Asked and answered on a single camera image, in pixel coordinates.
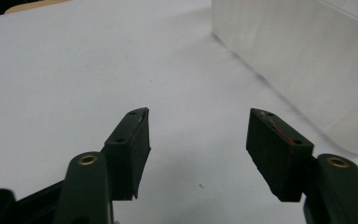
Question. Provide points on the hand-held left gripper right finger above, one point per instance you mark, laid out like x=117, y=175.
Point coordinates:
x=282, y=155

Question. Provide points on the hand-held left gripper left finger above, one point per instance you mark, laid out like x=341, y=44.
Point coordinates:
x=121, y=165

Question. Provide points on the white translucent plastic box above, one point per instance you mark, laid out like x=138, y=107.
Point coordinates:
x=304, y=62

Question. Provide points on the tan wooden board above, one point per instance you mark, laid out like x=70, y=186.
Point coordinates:
x=34, y=5

